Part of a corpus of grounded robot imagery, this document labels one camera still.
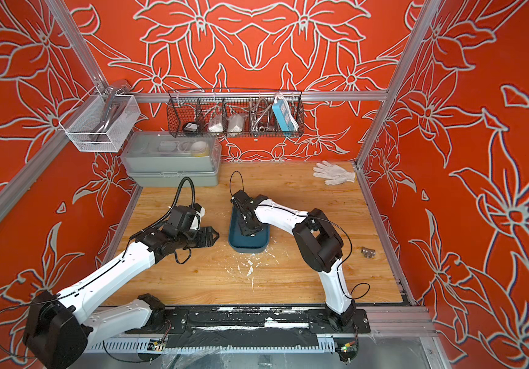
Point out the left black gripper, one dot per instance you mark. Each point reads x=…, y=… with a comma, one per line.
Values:
x=207, y=237

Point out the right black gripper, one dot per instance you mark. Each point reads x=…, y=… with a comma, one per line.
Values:
x=244, y=232

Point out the teal plastic storage box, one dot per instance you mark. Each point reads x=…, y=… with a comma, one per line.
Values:
x=247, y=244

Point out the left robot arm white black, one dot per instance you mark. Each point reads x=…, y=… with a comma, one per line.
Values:
x=61, y=326

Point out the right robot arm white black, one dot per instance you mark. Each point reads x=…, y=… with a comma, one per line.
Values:
x=318, y=241

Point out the grey lidded storage container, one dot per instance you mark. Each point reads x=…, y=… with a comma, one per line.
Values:
x=159, y=160

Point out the light blue box in basket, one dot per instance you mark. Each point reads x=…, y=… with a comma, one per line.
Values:
x=281, y=109

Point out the white work glove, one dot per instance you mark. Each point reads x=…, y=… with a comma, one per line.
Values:
x=333, y=174

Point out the small metal clamp on table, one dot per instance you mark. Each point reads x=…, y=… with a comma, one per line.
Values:
x=368, y=252

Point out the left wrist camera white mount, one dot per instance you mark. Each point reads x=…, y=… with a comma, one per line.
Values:
x=197, y=217

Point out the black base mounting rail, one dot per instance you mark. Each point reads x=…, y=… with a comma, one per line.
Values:
x=289, y=327

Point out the black wire wall basket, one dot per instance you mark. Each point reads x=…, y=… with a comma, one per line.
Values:
x=230, y=113

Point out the clear plastic wall bin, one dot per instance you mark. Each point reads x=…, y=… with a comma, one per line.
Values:
x=103, y=122

